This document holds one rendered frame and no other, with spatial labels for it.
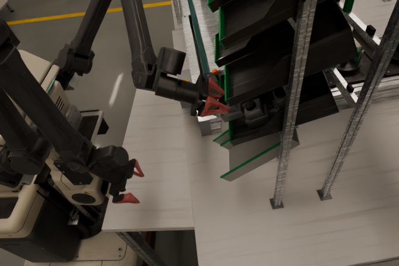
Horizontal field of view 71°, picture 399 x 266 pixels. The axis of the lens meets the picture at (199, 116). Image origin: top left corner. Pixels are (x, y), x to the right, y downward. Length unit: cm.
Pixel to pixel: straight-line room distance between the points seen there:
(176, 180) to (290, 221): 44
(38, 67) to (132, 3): 38
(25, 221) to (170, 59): 101
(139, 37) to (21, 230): 98
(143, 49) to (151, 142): 57
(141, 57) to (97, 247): 126
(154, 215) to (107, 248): 72
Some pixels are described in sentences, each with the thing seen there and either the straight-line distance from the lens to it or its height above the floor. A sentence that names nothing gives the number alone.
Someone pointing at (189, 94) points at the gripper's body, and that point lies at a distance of 72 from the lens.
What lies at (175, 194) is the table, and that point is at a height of 86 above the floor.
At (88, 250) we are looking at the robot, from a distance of 182.
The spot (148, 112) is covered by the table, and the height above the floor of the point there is 86.
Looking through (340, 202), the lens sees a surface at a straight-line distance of 111.
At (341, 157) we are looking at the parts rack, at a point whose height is 112.
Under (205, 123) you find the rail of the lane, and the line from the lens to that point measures 117.
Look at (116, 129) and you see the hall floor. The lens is 262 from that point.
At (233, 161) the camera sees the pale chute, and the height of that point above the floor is 100.
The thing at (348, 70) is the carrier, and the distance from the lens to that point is 136.
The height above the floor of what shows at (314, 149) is 86.
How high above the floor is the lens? 183
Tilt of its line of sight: 48 degrees down
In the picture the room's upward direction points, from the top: 12 degrees counter-clockwise
